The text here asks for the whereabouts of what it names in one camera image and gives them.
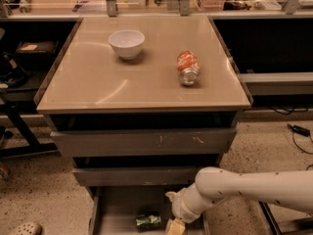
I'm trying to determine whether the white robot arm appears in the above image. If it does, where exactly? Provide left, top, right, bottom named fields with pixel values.
left=165, top=166, right=313, bottom=235

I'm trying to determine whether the grey middle drawer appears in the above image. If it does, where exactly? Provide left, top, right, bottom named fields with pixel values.
left=72, top=166, right=201, bottom=186

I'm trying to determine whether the white perforated clog shoe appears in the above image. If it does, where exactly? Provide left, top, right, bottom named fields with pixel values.
left=9, top=221, right=42, bottom=235

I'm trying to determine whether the orange soda can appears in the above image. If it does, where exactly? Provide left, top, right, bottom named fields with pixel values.
left=177, top=51, right=201, bottom=86

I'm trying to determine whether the grey top drawer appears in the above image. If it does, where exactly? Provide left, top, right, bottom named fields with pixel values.
left=51, top=128, right=237, bottom=157

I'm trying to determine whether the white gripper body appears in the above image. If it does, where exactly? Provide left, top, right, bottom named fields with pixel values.
left=171, top=189, right=201, bottom=223

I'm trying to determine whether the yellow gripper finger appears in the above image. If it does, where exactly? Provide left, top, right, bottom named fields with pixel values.
left=165, top=191, right=178, bottom=203
left=165, top=218, right=186, bottom=235

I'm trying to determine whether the green soda can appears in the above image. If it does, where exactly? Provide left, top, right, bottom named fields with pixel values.
left=135, top=211, right=161, bottom=232

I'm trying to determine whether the black power adapter with cable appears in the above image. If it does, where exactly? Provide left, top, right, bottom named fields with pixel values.
left=287, top=123, right=313, bottom=155

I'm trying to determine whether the grey drawer cabinet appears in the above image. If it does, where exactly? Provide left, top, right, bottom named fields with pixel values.
left=33, top=14, right=254, bottom=235

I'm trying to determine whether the grey bottom drawer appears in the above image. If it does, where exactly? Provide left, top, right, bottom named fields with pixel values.
left=87, top=184, right=211, bottom=235

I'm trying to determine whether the black bag on shelf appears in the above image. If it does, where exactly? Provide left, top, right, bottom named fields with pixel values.
left=15, top=40, right=59, bottom=71

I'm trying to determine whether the black table leg frame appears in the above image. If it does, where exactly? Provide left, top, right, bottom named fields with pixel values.
left=0, top=96, right=58, bottom=158

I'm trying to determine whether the white bowl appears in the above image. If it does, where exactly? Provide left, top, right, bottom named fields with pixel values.
left=109, top=30, right=146, bottom=60

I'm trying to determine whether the grey drawer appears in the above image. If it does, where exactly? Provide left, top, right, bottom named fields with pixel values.
left=72, top=166, right=201, bottom=186
left=87, top=184, right=211, bottom=235
left=51, top=128, right=237, bottom=157

